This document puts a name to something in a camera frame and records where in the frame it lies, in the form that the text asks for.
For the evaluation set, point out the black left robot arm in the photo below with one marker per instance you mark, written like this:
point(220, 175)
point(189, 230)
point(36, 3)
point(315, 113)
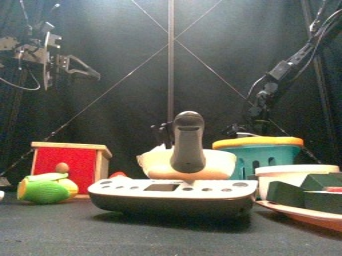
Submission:
point(21, 50)

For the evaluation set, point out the green and yellow toy corn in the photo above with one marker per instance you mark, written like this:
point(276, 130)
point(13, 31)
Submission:
point(41, 192)

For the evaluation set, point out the wooden box with red side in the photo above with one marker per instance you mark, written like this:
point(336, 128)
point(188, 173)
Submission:
point(84, 160)

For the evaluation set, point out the slanted metal frame pole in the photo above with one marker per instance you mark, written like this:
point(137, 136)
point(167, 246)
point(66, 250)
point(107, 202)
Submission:
point(320, 93)

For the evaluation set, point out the green toy cube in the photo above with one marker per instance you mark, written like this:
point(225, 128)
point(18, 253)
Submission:
point(284, 195)
point(322, 201)
point(320, 181)

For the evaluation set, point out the teal basket with orange rim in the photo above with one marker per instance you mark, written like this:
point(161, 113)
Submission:
point(267, 155)

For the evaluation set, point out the small white toy piece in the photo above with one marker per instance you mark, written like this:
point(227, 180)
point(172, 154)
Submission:
point(1, 196)

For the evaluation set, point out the red toy apple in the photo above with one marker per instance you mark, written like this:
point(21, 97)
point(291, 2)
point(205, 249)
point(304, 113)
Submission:
point(117, 175)

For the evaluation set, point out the white toy pot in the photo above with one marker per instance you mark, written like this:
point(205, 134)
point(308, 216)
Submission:
point(284, 173)

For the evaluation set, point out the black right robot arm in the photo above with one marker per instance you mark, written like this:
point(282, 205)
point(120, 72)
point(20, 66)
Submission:
point(284, 71)

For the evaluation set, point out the vertical metal frame pole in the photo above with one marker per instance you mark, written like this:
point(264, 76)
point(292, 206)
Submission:
point(169, 66)

